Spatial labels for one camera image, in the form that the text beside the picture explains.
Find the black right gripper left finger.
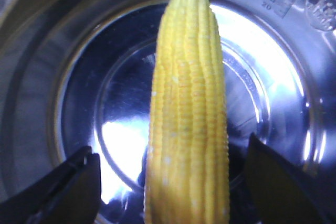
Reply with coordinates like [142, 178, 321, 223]
[1, 146, 101, 223]

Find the pale green electric cooking pot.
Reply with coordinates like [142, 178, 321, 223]
[1, 0, 335, 223]

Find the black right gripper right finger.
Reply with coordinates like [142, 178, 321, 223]
[244, 134, 335, 223]

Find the yellow corn cob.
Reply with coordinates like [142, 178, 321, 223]
[144, 0, 230, 223]

